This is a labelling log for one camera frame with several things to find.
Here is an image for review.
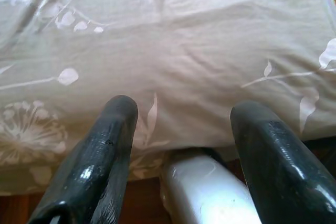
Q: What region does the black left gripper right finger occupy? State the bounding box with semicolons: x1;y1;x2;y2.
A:
230;100;336;224

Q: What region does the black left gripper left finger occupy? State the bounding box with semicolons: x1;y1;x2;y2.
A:
28;95;139;224

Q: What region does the grey floral bed sheet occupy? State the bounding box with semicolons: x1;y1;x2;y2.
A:
0;0;336;196

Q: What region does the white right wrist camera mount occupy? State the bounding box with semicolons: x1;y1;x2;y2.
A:
159;152;264;224

